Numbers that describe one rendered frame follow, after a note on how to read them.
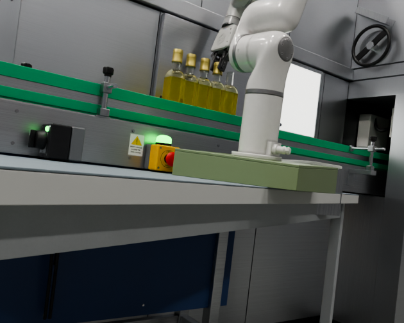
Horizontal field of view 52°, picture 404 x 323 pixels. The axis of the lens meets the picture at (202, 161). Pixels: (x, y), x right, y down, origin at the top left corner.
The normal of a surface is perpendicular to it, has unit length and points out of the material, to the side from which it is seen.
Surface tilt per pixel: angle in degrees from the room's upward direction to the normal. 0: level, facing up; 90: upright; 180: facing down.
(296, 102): 90
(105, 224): 90
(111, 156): 90
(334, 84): 90
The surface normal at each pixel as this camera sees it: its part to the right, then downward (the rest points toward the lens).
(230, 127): 0.58, 0.05
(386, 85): -0.80, -0.11
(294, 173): -0.52, -0.08
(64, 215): 0.84, 0.09
